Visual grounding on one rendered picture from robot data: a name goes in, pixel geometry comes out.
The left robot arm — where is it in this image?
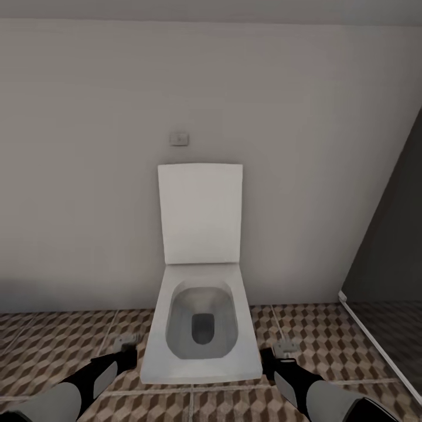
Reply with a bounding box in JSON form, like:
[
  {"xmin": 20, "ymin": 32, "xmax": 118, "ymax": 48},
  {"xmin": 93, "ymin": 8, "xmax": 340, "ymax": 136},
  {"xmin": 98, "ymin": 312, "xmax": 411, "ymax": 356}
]
[{"xmin": 0, "ymin": 333, "xmax": 142, "ymax": 422}]

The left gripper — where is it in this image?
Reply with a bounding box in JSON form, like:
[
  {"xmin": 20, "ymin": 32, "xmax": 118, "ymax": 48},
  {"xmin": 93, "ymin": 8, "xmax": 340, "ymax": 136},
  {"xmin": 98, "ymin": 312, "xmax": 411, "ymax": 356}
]
[{"xmin": 114, "ymin": 349, "xmax": 137, "ymax": 376}]

